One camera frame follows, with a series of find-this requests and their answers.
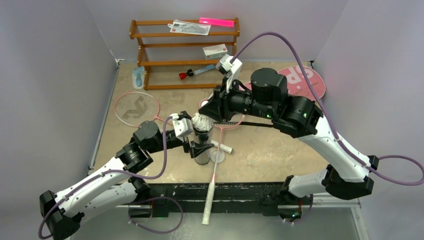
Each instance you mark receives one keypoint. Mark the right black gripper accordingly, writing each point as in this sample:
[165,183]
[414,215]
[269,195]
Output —
[222,101]

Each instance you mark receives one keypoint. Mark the light blue white device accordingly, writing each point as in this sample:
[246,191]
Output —
[138,77]

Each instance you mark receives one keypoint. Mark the white shuttlecock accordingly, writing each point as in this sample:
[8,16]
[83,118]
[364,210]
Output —
[202,123]

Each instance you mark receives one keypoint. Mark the clear plastic tube lid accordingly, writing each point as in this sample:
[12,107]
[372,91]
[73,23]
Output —
[217,156]

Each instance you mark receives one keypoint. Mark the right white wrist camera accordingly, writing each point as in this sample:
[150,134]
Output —
[230,67]

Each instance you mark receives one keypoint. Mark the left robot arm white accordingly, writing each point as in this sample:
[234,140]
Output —
[123,178]

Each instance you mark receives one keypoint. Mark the pink white badminton racket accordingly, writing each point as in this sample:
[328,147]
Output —
[233,122]

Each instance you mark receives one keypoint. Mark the pink sport racket bag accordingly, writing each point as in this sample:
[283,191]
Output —
[287,81]

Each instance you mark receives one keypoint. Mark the wooden three-tier shelf rack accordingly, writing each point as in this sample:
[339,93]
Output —
[143,60]

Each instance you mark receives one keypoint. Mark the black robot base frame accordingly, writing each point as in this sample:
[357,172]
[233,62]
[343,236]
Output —
[263,198]

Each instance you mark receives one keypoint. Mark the pink fluorescent bar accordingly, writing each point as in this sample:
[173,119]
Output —
[217,22]

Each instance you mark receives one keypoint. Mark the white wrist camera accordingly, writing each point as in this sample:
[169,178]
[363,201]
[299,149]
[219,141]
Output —
[230,67]
[182,124]

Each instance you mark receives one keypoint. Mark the white packaged item on shelf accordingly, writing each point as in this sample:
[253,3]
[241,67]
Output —
[190,28]

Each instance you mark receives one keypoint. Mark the red black blue marker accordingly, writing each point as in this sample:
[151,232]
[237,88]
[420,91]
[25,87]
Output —
[192,73]

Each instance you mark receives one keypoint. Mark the pink badminton racket left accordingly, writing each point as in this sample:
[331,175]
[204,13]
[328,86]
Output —
[139,109]

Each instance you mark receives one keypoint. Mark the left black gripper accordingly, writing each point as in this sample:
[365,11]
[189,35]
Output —
[195,148]

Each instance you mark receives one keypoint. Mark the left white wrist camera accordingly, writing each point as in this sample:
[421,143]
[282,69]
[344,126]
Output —
[182,124]

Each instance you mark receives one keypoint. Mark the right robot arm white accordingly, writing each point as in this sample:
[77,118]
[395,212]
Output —
[347,174]

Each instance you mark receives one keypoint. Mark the black shuttlecock tube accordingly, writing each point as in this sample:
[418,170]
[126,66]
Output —
[202,137]

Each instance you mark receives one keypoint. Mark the white red small box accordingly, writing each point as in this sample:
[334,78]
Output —
[215,51]

